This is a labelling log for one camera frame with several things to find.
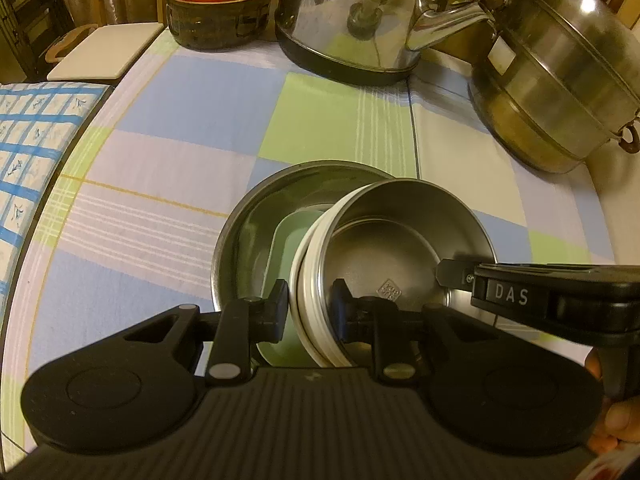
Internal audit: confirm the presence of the steel steamer pot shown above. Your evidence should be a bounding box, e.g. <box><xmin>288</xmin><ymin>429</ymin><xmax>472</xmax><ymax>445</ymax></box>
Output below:
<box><xmin>467</xmin><ymin>0</ymin><xmax>640</xmax><ymax>175</ymax></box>

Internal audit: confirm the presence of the black folding rack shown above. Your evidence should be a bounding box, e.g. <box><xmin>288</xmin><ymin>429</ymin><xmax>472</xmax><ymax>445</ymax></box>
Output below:
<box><xmin>0</xmin><ymin>0</ymin><xmax>63</xmax><ymax>83</ymax></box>

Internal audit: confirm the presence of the cream round bowl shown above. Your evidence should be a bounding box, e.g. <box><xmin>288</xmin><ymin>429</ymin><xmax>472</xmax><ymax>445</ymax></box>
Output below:
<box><xmin>289</xmin><ymin>182</ymin><xmax>361</xmax><ymax>368</ymax></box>

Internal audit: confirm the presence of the blue grid cloth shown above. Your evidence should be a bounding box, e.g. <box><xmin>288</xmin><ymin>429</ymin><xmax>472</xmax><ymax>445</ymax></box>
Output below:
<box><xmin>0</xmin><ymin>81</ymin><xmax>113</xmax><ymax>301</ymax></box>

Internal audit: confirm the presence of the steel round bowl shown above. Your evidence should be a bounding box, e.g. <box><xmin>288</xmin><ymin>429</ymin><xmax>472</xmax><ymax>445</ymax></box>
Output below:
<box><xmin>320</xmin><ymin>178</ymin><xmax>499</xmax><ymax>361</ymax></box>

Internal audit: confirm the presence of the green square plate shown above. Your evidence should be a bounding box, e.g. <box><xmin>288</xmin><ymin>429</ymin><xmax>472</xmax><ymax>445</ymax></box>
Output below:
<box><xmin>255</xmin><ymin>210</ymin><xmax>333</xmax><ymax>368</ymax></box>

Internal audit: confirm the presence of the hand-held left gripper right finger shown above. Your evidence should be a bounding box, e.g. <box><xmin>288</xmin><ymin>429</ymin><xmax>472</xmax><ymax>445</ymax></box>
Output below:
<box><xmin>331</xmin><ymin>279</ymin><xmax>506</xmax><ymax>385</ymax></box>

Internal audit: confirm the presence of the cooking oil bottle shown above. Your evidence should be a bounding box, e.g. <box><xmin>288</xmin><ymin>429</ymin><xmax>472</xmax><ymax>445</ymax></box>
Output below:
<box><xmin>165</xmin><ymin>0</ymin><xmax>278</xmax><ymax>52</ymax></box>

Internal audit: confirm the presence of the checked tablecloth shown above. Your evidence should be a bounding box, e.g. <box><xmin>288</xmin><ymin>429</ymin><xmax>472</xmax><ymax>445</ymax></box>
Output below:
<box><xmin>0</xmin><ymin>25</ymin><xmax>616</xmax><ymax>461</ymax></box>

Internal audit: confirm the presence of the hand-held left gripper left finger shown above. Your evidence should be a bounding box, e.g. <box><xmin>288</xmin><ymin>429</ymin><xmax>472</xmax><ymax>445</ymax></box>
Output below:
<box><xmin>120</xmin><ymin>279</ymin><xmax>291</xmax><ymax>387</ymax></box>

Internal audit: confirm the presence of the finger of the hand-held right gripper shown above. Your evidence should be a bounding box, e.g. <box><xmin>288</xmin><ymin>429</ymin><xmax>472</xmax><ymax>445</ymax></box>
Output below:
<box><xmin>435</xmin><ymin>258</ymin><xmax>481</xmax><ymax>291</ymax></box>

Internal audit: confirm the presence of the steel oval plate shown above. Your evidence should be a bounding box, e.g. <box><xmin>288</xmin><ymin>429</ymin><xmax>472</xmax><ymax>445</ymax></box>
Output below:
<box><xmin>211</xmin><ymin>160</ymin><xmax>396</xmax><ymax>321</ymax></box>

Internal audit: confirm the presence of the white chair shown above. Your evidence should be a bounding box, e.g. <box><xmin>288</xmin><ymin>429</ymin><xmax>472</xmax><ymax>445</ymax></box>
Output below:
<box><xmin>46</xmin><ymin>0</ymin><xmax>173</xmax><ymax>82</ymax></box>

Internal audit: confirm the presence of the person's right hand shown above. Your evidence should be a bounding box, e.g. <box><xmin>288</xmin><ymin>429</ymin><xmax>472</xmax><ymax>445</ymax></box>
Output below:
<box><xmin>585</xmin><ymin>347</ymin><xmax>640</xmax><ymax>456</ymax></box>

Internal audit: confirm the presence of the steel kettle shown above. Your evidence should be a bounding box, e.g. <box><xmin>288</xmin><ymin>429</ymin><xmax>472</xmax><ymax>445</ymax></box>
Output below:
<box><xmin>275</xmin><ymin>0</ymin><xmax>506</xmax><ymax>86</ymax></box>

